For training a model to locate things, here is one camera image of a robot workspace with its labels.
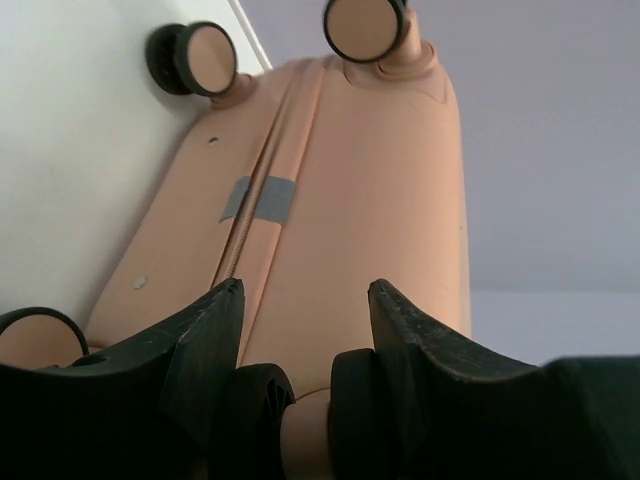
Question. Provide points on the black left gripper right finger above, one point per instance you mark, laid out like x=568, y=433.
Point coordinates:
x=466, y=412

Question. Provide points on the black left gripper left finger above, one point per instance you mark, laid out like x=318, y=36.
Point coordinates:
x=140, y=409

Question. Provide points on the pink hard-shell suitcase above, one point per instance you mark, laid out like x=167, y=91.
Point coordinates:
x=306, y=183

